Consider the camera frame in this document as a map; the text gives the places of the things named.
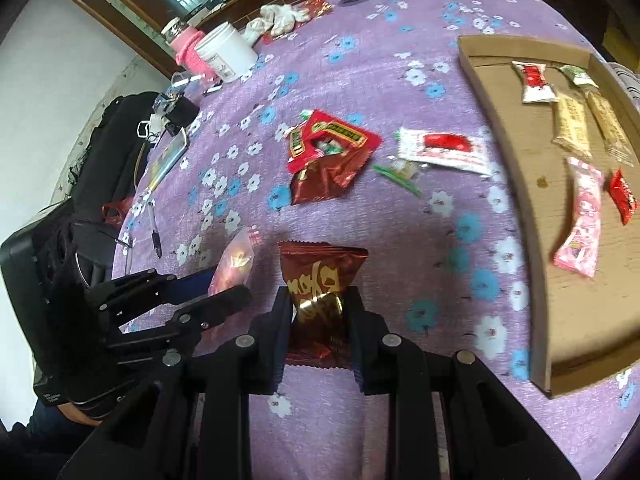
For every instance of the clear plastic cup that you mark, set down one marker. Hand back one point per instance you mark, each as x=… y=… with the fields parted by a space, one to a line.
x=185 y=80

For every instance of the dark red gold-lettered packet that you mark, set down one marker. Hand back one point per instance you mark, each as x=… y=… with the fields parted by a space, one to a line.
x=320 y=270

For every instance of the tan snack packet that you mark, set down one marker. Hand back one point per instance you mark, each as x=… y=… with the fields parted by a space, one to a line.
x=607 y=125
x=570 y=122

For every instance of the white red snack packet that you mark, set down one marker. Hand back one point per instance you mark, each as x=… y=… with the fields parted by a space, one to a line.
x=535 y=82

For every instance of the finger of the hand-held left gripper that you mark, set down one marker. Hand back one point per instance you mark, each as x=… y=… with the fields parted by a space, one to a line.
x=195 y=282
x=220 y=302

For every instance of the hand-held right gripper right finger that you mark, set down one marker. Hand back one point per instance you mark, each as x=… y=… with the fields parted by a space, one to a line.
x=356 y=320

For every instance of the small white green snack packet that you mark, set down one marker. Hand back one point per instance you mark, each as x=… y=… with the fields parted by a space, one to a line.
x=578 y=75

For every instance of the red snack bag with window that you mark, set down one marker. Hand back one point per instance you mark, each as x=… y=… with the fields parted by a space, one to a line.
x=330 y=135

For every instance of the pink snack packet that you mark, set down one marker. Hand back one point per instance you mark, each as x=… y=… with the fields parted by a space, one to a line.
x=580 y=220

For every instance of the black pen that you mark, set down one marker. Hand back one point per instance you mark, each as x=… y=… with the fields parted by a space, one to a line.
x=155 y=235

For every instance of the dark red foil bag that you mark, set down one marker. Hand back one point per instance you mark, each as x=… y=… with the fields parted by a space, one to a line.
x=320 y=182

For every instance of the small silver clip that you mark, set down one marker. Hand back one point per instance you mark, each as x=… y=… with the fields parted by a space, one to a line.
x=212 y=89

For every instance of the white gloves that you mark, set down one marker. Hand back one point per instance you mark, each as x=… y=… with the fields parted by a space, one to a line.
x=277 y=17

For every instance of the red plastic bag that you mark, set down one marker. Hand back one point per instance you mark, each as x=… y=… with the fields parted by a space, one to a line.
x=117 y=210

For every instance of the small clear zip bag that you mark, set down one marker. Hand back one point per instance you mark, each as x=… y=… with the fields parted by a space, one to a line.
x=402 y=170

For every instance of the striped grey cloth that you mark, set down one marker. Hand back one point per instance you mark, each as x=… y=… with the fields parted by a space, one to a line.
x=627 y=80

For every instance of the red patterned packet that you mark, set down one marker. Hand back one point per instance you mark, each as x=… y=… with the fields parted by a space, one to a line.
x=315 y=7

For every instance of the white plastic jar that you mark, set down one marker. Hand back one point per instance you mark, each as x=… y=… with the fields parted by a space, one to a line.
x=225 y=52

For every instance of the cardboard box tray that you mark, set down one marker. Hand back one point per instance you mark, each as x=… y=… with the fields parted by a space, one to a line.
x=565 y=310

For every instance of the small black box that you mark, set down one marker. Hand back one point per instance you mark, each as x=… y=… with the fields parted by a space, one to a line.
x=182 y=112

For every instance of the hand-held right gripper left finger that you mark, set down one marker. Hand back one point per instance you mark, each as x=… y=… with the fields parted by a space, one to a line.
x=281 y=320

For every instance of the person's leg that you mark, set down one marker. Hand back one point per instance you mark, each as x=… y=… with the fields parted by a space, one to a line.
x=45 y=435

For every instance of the red clear candy packet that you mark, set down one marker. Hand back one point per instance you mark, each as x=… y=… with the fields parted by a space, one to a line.
x=235 y=260

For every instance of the black case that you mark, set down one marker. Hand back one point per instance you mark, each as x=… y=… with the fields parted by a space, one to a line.
x=25 y=270

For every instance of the white packet with red sausage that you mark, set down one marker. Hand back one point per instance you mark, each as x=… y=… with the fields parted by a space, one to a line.
x=440 y=147

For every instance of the bottle in pink knitted sleeve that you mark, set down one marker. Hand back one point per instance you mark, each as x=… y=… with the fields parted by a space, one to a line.
x=187 y=50

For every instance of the red candy with white print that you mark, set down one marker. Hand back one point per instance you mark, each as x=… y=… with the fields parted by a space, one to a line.
x=622 y=196

